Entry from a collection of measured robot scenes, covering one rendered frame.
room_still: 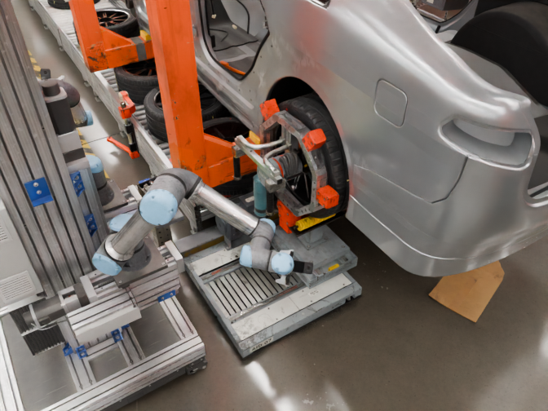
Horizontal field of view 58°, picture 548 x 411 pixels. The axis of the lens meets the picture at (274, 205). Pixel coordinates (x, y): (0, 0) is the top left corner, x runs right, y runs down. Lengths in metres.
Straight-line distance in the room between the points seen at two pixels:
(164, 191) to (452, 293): 2.10
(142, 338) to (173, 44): 1.49
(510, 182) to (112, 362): 1.99
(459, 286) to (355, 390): 1.00
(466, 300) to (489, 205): 1.39
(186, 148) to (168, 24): 0.69
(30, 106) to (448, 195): 1.51
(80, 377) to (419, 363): 1.75
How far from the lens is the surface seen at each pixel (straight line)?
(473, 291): 3.34
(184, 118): 2.71
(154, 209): 1.69
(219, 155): 2.96
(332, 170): 2.42
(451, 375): 2.95
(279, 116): 2.54
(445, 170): 1.89
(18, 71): 1.86
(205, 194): 1.81
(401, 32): 1.98
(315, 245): 3.07
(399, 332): 3.03
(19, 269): 2.23
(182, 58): 2.57
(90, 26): 4.47
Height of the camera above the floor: 2.41
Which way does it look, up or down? 41 degrees down
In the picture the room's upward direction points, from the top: straight up
